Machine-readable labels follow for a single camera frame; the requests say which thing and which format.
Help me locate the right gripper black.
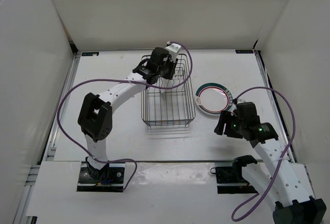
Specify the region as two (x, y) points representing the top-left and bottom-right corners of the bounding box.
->
(213, 111), (245, 139)

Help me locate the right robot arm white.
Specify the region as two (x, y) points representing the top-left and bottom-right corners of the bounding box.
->
(214, 102), (326, 223)

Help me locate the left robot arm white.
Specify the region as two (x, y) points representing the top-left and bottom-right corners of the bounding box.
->
(78, 43), (182, 183)

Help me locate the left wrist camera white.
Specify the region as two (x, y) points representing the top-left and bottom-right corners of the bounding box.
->
(165, 43), (182, 61)

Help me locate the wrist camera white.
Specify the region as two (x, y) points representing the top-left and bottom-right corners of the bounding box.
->
(165, 43), (182, 61)
(232, 99), (246, 111)

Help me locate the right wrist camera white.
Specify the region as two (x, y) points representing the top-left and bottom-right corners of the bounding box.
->
(232, 99), (246, 111)

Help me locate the wire dish rack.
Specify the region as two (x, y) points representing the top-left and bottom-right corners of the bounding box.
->
(140, 53), (197, 129)

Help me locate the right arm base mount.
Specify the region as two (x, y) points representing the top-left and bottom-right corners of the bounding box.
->
(209, 155), (257, 194)

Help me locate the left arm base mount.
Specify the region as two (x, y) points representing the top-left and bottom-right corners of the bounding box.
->
(76, 163), (125, 193)

